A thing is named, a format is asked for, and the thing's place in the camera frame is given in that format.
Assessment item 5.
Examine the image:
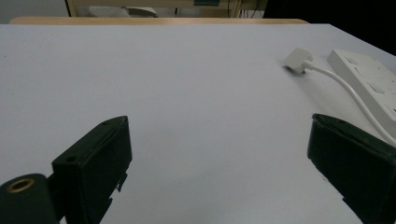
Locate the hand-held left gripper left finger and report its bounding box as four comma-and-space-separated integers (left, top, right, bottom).
51, 115, 134, 224

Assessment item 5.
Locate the white power plug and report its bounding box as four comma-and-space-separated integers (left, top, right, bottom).
283, 47, 314, 75

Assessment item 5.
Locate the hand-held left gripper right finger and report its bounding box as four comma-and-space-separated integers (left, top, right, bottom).
306, 113, 396, 224

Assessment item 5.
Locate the white power cable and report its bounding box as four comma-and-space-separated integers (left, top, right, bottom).
303, 61, 396, 147

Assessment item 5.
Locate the white power strip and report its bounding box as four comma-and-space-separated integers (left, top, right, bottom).
326, 48, 396, 139

